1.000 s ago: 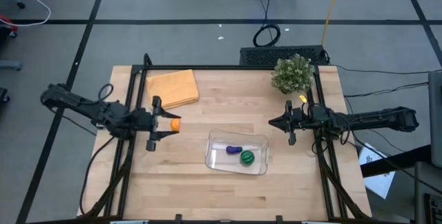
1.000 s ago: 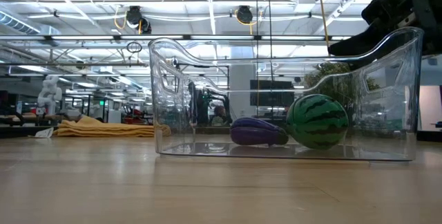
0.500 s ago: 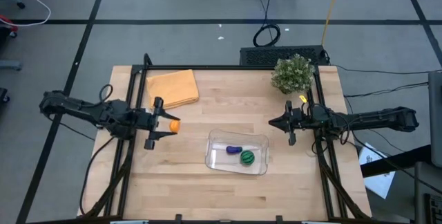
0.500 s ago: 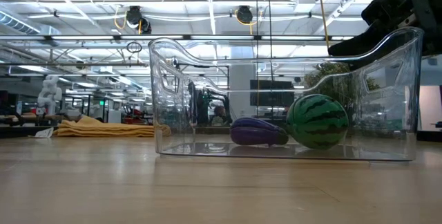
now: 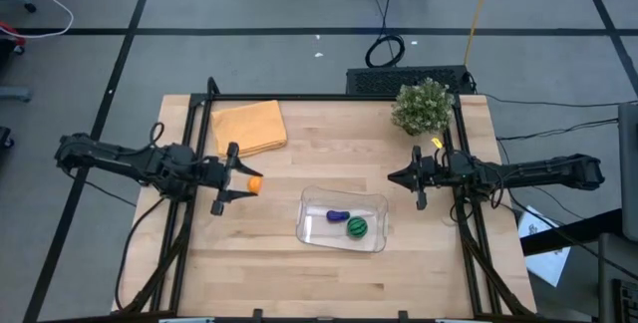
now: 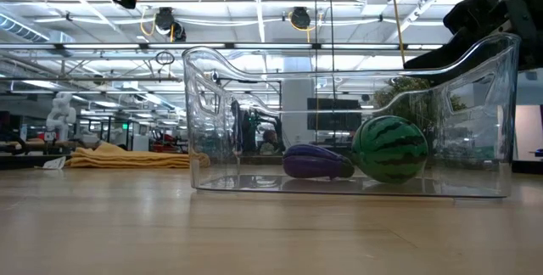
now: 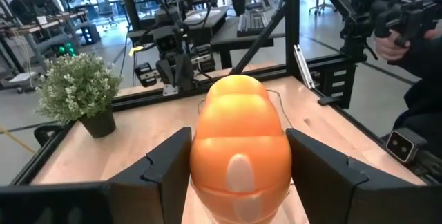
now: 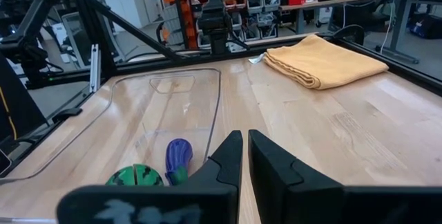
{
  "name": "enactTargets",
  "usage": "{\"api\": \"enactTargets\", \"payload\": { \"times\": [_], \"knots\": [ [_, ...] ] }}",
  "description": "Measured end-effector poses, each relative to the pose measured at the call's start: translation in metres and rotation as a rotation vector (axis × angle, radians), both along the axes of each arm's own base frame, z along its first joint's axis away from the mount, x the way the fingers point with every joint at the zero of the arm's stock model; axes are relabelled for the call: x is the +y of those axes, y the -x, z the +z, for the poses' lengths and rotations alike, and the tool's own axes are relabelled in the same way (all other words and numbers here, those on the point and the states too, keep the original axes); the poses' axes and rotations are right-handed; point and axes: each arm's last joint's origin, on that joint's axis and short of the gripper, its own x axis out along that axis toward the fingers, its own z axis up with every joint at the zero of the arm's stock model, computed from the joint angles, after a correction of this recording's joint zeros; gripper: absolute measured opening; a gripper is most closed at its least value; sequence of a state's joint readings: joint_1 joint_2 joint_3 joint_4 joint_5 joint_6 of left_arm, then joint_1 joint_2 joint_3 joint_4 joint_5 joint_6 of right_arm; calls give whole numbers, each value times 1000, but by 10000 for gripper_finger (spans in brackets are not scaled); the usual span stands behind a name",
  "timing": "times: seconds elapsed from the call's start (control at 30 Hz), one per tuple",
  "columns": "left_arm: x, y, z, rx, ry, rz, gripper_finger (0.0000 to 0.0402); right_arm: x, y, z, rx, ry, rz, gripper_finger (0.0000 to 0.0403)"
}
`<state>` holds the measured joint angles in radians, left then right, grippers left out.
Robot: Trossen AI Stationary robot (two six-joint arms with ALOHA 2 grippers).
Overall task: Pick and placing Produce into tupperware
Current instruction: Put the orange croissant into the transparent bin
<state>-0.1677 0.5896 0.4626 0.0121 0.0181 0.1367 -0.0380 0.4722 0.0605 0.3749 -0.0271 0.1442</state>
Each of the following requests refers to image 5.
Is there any red object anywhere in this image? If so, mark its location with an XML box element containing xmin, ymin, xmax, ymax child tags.
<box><xmin>0</xmin><ymin>21</ymin><xmax>27</xmax><ymax>56</ymax></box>

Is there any white paper sheet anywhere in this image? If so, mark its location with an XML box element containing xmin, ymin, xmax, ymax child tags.
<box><xmin>517</xmin><ymin>205</ymin><xmax>572</xmax><ymax>288</ymax></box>

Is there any clear plastic tupperware tub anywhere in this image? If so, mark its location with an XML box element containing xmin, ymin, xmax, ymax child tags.
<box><xmin>295</xmin><ymin>185</ymin><xmax>390</xmax><ymax>253</ymax></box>

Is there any black coiled cable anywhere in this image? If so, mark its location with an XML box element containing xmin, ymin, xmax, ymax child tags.
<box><xmin>365</xmin><ymin>0</ymin><xmax>406</xmax><ymax>69</ymax></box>

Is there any black aluminium table frame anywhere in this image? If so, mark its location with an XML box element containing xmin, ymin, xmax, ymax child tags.
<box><xmin>112</xmin><ymin>76</ymin><xmax>537</xmax><ymax>323</ymax></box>

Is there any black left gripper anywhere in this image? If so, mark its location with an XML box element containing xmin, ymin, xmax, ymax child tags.
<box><xmin>207</xmin><ymin>142</ymin><xmax>264</xmax><ymax>216</ymax></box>

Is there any yellow hanging cable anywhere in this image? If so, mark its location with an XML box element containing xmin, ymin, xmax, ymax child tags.
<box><xmin>463</xmin><ymin>0</ymin><xmax>495</xmax><ymax>68</ymax></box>

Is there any black keyboard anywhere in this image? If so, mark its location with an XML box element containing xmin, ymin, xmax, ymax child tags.
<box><xmin>346</xmin><ymin>65</ymin><xmax>473</xmax><ymax>96</ymax></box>

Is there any white floor cable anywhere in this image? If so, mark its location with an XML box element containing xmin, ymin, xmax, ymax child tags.
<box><xmin>0</xmin><ymin>0</ymin><xmax>75</xmax><ymax>40</ymax></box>

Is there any black desk bar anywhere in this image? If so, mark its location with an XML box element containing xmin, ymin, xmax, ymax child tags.
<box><xmin>520</xmin><ymin>207</ymin><xmax>624</xmax><ymax>257</ymax></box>

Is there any grey side cabinet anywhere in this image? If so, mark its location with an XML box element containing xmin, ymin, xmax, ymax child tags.
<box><xmin>617</xmin><ymin>102</ymin><xmax>638</xmax><ymax>242</ymax></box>

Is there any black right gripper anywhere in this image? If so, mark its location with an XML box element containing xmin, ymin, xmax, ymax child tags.
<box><xmin>387</xmin><ymin>145</ymin><xmax>450</xmax><ymax>211</ymax></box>

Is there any yellow folded cloth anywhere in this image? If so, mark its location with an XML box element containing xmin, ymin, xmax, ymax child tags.
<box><xmin>209</xmin><ymin>100</ymin><xmax>289</xmax><ymax>159</ymax></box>

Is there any green striped toy watermelon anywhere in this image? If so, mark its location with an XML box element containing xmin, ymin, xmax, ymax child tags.
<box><xmin>346</xmin><ymin>215</ymin><xmax>369</xmax><ymax>239</ymax></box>

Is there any grey desk foot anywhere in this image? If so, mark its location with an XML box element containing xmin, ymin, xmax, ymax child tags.
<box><xmin>0</xmin><ymin>87</ymin><xmax>34</xmax><ymax>103</ymax></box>

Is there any artificial green potted plant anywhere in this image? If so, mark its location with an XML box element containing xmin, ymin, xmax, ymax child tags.
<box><xmin>391</xmin><ymin>77</ymin><xmax>456</xmax><ymax>138</ymax></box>

